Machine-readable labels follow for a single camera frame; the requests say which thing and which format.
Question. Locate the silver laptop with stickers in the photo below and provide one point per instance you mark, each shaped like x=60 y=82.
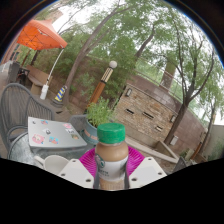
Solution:
x=55 y=133

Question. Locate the white canopy base weight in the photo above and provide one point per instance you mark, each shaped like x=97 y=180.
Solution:
x=44 y=92

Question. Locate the green plant in teal pot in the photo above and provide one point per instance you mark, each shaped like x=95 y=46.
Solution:
x=98 y=115

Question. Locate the green-capped brown drink bottle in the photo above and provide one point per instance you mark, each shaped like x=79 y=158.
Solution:
x=111 y=153

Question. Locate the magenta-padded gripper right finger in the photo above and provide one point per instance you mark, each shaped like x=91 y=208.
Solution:
x=146 y=171

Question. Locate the dark patio chair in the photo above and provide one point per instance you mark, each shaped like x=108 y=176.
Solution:
x=20 y=73

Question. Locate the orange canopy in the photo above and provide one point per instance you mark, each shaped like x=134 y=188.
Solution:
x=41 y=35

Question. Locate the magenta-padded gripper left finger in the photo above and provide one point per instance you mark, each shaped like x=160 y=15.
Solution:
x=76 y=173

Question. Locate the yellow and blue striped cone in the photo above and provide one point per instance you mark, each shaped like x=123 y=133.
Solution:
x=60 y=94

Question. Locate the grey wall box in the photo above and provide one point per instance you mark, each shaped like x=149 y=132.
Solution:
x=173 y=140

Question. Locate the slim leaning tree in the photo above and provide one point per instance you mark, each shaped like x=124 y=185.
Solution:
x=76 y=73

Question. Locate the white ceramic mug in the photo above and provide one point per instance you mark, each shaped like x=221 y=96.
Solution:
x=55 y=163

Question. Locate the black wall lantern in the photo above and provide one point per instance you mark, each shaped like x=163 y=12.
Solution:
x=172 y=119
x=128 y=92

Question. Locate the grey wicker chair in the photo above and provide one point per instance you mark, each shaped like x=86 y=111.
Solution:
x=78 y=121
x=20 y=106

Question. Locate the tall dark-trunked tree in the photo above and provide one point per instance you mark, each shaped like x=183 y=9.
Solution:
x=176 y=123

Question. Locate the wooden bench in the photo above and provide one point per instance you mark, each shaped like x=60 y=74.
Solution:
x=38 y=78

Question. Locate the globe-topped lamp post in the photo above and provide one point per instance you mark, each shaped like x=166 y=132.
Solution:
x=100 y=86

